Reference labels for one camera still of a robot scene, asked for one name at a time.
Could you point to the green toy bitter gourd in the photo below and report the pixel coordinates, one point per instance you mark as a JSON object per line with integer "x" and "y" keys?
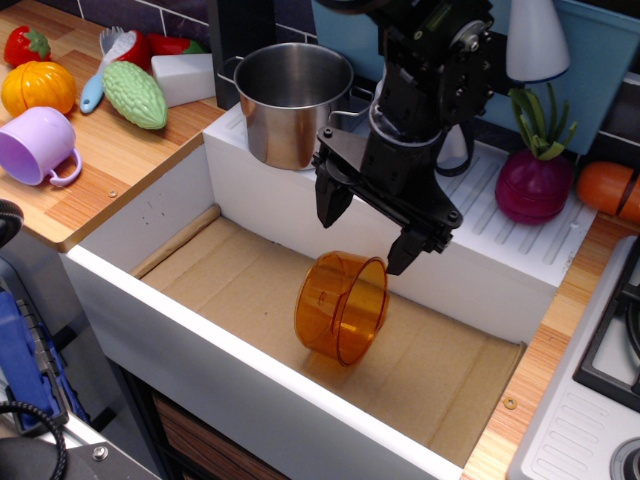
{"x": 135, "y": 95}

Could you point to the toy stove top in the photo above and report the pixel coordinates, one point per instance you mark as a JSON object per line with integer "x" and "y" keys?
{"x": 587, "y": 423}

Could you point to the cardboard sink liner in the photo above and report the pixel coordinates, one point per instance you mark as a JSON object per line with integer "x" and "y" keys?
{"x": 429, "y": 377}

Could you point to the orange toy carrot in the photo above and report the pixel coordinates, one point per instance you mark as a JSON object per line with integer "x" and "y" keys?
{"x": 610, "y": 188}

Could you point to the purple plastic cup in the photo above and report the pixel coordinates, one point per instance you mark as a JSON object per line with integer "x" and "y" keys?
{"x": 38, "y": 144}

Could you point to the orange toy pumpkin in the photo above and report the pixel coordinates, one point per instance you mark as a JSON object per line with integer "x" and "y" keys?
{"x": 36, "y": 84}

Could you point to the purple toy onion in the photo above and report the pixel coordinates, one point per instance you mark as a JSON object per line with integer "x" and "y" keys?
{"x": 533, "y": 185}

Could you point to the orange transparent plastic pot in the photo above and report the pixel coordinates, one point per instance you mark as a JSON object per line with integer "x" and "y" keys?
{"x": 342, "y": 305}

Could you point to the white rectangular block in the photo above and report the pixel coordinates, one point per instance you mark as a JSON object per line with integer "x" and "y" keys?
{"x": 184, "y": 78}

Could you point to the red toy chili pepper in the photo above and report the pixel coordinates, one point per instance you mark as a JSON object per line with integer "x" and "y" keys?
{"x": 168, "y": 45}

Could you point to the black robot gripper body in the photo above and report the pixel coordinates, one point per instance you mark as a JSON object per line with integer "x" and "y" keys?
{"x": 397, "y": 178}

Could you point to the stainless steel pot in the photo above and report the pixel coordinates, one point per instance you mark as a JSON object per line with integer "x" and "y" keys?
{"x": 290, "y": 91}

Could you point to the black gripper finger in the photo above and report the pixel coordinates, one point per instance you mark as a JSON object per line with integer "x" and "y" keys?
{"x": 403, "y": 252}
{"x": 333, "y": 193}

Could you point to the light blue panel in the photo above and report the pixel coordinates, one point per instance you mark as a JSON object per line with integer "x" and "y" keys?
{"x": 602, "y": 44}

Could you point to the light blue plastic spork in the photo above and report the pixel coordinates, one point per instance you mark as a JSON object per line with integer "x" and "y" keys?
{"x": 92, "y": 93}

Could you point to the red toy strawberry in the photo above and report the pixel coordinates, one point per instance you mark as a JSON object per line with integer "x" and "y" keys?
{"x": 24, "y": 45}

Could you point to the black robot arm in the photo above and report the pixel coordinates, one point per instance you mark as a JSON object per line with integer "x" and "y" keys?
{"x": 436, "y": 76}

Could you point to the blue clamp device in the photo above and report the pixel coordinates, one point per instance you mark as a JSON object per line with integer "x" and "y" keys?
{"x": 30, "y": 362}

